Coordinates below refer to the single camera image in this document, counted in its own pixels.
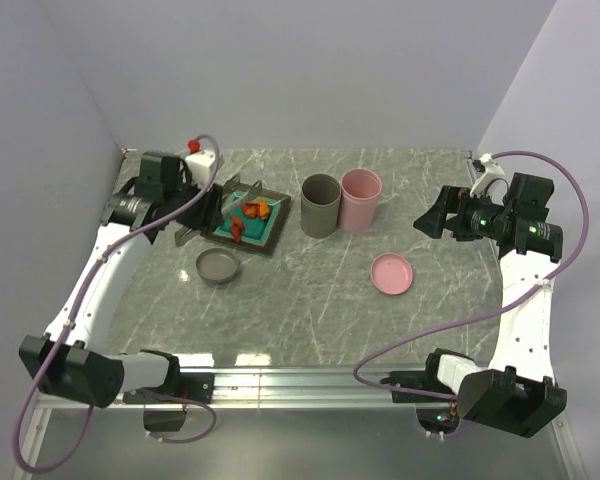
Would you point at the grey cylindrical container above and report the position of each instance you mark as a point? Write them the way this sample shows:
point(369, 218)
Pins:
point(320, 203)

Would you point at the pink cylindrical container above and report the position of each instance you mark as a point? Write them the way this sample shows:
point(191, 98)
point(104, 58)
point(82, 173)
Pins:
point(361, 189)

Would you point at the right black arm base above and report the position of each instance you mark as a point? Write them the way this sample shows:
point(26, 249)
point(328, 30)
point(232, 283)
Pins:
point(415, 387)

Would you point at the orange fried food piece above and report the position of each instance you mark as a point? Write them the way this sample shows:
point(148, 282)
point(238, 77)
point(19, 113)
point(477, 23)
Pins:
point(257, 209)

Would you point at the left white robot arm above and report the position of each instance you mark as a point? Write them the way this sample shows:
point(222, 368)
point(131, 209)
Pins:
point(68, 361)

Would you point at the metal serving tongs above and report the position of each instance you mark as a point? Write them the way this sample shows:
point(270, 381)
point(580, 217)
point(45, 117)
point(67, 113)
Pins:
point(185, 233)

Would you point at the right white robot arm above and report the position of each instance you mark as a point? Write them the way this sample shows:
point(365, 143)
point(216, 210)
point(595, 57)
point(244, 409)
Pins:
point(517, 392)

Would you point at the pink round lid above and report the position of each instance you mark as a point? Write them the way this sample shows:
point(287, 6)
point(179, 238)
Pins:
point(391, 274)

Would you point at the aluminium mounting rail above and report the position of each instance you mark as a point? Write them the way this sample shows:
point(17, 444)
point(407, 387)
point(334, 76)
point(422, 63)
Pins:
point(290, 423)

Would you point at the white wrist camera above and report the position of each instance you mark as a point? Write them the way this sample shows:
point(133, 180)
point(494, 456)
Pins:
point(491, 172)
point(201, 162)

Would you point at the red chicken drumstick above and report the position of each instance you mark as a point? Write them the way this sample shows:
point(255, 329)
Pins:
point(236, 229)

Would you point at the square teal ceramic plate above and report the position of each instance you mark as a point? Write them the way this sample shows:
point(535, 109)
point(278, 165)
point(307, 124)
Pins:
point(260, 237)

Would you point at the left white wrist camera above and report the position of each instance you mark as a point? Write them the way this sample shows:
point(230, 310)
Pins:
point(201, 162)

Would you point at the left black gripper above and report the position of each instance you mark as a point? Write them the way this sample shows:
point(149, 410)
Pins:
point(210, 216)

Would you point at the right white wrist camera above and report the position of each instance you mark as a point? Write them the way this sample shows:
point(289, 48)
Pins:
point(491, 172)

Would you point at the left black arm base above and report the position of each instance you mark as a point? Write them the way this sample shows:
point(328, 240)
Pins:
point(179, 411)

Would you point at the grey round lid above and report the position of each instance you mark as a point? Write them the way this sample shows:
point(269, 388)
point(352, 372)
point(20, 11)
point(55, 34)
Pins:
point(217, 265)

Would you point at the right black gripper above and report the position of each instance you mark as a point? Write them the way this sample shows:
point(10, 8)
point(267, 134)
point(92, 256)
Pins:
point(433, 220)

